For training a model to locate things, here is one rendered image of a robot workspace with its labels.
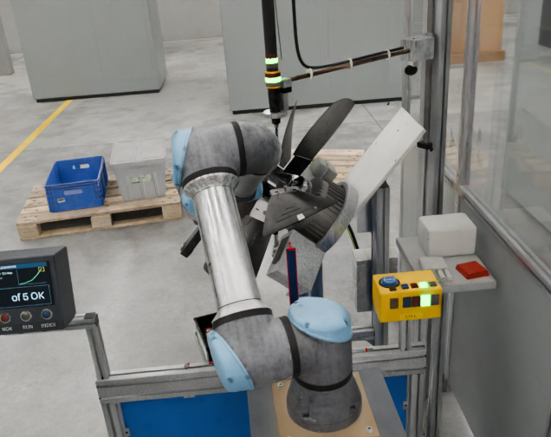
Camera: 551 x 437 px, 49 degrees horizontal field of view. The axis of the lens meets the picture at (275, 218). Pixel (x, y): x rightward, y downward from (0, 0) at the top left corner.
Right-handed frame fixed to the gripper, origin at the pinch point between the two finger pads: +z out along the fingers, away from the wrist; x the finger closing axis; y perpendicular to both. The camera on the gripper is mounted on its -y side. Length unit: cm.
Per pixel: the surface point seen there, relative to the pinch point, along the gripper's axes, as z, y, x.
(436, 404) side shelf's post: 97, 49, 18
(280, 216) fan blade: -15.9, 23.7, -11.1
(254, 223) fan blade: -7.1, 13.3, 10.1
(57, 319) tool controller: -22, -34, -35
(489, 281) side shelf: 37, 76, 1
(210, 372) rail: 11.5, -8.3, -30.1
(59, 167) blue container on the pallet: 24, -161, 320
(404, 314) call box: 12, 45, -33
